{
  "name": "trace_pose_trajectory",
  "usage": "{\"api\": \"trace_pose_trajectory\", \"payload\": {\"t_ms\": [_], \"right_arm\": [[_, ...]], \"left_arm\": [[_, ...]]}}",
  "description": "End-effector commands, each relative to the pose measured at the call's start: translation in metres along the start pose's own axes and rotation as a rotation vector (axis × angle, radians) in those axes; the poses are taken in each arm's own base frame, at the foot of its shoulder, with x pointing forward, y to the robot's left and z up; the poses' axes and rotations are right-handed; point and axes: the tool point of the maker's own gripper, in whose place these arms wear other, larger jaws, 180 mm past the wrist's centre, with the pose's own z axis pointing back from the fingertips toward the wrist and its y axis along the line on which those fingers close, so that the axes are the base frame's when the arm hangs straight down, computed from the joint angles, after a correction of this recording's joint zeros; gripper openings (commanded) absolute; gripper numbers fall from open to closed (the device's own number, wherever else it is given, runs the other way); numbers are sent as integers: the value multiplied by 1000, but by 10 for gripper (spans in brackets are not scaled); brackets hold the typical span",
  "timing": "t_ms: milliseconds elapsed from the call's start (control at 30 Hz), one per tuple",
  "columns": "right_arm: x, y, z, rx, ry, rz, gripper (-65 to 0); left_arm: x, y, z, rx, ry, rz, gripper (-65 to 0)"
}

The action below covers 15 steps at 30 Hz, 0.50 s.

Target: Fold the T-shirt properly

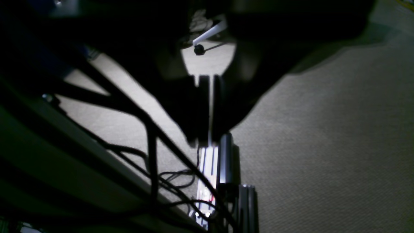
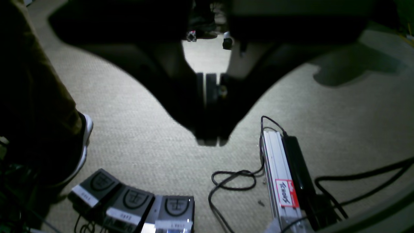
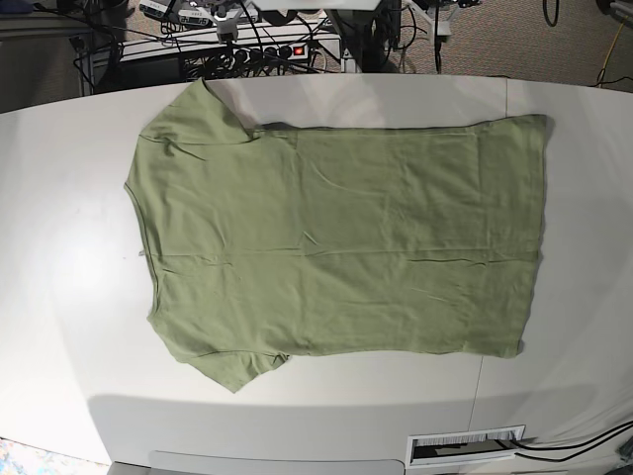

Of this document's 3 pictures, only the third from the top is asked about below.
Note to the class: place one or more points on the black power strip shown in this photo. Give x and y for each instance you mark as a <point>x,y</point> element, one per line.
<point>244,62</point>

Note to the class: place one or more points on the grey metal table frame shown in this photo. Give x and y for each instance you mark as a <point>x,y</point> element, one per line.
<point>348,25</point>

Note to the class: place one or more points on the green T-shirt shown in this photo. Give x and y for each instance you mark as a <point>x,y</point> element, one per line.
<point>272,242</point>

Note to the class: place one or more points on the table cable grommet slot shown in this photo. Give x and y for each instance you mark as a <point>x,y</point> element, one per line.
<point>461,448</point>

